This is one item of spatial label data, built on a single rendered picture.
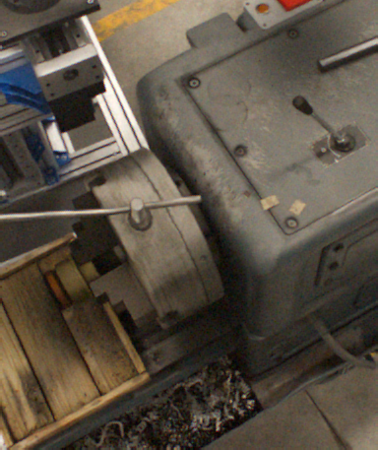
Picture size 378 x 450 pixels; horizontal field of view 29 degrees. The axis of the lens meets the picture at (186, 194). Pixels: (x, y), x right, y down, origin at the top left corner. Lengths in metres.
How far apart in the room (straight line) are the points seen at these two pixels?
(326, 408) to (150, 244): 1.29
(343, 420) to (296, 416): 0.14
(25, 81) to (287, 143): 0.67
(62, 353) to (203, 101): 0.59
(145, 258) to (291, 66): 0.43
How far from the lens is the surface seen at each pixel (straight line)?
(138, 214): 1.12
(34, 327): 1.53
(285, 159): 1.20
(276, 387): 1.80
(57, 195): 2.42
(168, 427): 1.73
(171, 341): 1.49
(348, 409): 2.36
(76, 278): 1.29
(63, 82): 1.56
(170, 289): 1.21
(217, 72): 1.30
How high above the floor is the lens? 2.30
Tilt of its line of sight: 63 degrees down
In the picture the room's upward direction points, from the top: 9 degrees counter-clockwise
